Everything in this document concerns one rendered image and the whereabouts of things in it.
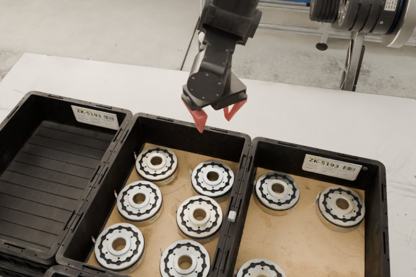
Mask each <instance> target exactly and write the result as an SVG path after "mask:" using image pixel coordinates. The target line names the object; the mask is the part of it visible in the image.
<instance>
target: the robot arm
mask: <svg viewBox="0 0 416 277"><path fill-rule="evenodd" d="M258 2H259V0H205V4H204V8H203V10H202V14H201V18H200V20H199V23H198V26H197V30H199V31H201V33H200V34H199V36H198V53H197V54H196V56H195V58H194V61H193V65H192V68H191V71H190V73H189V77H188V80H187V83H186V84H185V85H183V93H182V94H181V100H182V102H183V103H184V105H185V106H186V107H187V109H188V111H189V112H190V113H191V115H192V117H193V119H194V122H195V125H196V127H197V129H198V131H199V132H200V133H202V132H203V130H204V127H205V124H206V121H207V118H208V115H207V114H206V112H205V111H204V110H203V108H204V107H206V106H209V105H211V107H212V108H213V109H214V110H216V111H218V110H220V109H223V112H224V116H225V119H226V120H227V121H228V122H229V121H230V120H231V118H232V117H233V116H234V115H235V113H236V112H237V111H238V110H239V109H240V108H241V107H242V106H243V105H244V104H245V103H246V102H247V99H248V95H247V94H246V89H247V86H246V85H245V84H244V83H243V82H242V81H241V80H240V79H239V78H238V77H237V76H236V75H235V74H234V73H233V72H232V54H233V53H234V51H235V46H236V45H243V46H245V44H246V42H247V41H248V38H249V37H250V38H253V36H254V34H255V32H256V30H257V27H258V25H259V23H260V20H261V16H262V11H259V9H257V5H258ZM233 104H234V105H233ZM231 105H233V107H232V109H231V110H230V112H228V107H229V106H231Z"/></svg>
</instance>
